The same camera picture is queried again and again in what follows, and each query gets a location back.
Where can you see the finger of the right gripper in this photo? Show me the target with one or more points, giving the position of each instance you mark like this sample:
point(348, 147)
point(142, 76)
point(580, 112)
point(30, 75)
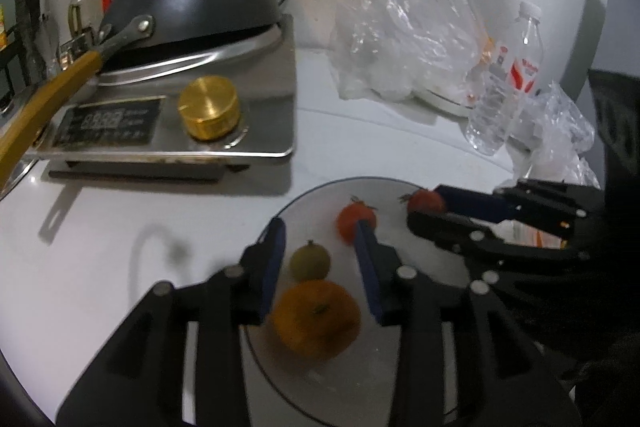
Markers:
point(538, 205)
point(479, 244)

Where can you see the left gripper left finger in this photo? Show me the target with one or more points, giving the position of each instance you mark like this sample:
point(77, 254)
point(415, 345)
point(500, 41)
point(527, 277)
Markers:
point(136, 379)

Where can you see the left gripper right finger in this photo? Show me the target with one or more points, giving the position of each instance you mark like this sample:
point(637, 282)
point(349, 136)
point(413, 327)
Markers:
point(501, 377)

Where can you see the red cherry tomato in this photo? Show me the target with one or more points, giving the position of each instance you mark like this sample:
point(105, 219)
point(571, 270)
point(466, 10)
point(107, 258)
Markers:
point(423, 201)
point(348, 218)

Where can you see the small green-yellow fruit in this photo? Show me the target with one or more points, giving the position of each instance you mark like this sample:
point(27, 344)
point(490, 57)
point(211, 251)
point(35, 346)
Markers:
point(310, 262)

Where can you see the large orange mandarin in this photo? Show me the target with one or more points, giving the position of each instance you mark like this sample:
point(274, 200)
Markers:
point(316, 320)

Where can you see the clear plastic bag front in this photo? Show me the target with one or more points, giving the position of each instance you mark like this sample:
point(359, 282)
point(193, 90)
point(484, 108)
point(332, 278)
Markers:
point(553, 136)

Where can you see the clear plastic bag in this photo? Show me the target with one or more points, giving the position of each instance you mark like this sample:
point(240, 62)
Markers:
point(401, 49)
point(553, 136)

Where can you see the clear water bottle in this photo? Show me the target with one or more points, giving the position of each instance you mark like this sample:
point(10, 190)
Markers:
point(508, 79)

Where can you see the white round plate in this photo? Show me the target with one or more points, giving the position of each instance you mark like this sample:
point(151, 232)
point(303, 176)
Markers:
point(356, 387)

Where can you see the clear plastic bag back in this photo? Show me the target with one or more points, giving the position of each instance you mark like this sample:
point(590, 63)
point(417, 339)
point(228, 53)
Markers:
point(401, 49)

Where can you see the steel induction cooker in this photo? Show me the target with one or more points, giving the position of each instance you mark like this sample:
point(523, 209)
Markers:
point(131, 116)

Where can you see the gold cooker knob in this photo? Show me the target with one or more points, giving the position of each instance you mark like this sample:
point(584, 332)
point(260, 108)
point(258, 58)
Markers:
point(209, 108)

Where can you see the black wok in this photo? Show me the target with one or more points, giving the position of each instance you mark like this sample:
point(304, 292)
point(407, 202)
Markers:
point(184, 27)

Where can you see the oil bottle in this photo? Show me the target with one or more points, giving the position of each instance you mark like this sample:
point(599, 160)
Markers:
point(83, 16)

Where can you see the black umbrella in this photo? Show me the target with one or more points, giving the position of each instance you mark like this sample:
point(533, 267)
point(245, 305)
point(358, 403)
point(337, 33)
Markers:
point(27, 23)

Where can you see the wooden wok handle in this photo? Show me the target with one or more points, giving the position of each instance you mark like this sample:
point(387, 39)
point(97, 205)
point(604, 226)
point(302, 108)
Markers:
point(26, 126)

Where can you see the black wire rack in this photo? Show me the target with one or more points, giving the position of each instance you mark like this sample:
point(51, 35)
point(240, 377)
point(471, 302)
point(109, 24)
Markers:
point(12, 68)

